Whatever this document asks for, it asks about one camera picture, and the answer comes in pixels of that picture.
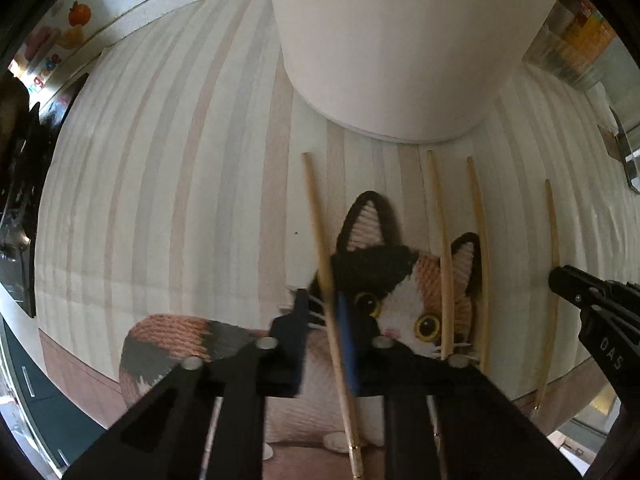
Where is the dark wooden chopstick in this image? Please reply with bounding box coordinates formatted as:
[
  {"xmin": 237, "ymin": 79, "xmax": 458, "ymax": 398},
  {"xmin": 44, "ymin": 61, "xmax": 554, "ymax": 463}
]
[{"xmin": 529, "ymin": 179, "xmax": 560, "ymax": 420}]

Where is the black smartphone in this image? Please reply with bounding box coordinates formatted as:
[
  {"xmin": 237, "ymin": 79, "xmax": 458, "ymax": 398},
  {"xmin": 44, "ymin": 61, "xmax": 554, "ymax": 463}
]
[{"xmin": 610, "ymin": 108, "xmax": 640, "ymax": 194}]

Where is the striped cat placemat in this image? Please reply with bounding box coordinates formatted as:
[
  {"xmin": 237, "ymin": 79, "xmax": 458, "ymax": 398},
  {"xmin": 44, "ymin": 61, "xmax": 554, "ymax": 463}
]
[{"xmin": 35, "ymin": 0, "xmax": 639, "ymax": 431}]

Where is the clear plastic container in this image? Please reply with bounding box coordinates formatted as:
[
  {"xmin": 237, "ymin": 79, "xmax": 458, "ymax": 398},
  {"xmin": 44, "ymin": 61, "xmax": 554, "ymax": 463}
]
[{"xmin": 523, "ymin": 0, "xmax": 617, "ymax": 91}]

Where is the white cylindrical utensil holder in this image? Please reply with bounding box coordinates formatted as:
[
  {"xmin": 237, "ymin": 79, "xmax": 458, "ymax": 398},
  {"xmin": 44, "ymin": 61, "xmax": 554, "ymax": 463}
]
[{"xmin": 272, "ymin": 0, "xmax": 556, "ymax": 143}]

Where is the black gas stove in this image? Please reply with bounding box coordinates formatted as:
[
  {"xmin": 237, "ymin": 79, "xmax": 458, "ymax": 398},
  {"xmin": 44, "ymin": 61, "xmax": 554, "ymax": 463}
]
[{"xmin": 1, "ymin": 73, "xmax": 89, "ymax": 318}]

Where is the fruit sticker poster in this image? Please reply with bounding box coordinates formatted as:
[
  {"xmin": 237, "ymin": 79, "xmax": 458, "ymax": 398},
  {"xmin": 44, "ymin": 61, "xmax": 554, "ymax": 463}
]
[{"xmin": 9, "ymin": 0, "xmax": 99, "ymax": 106}]

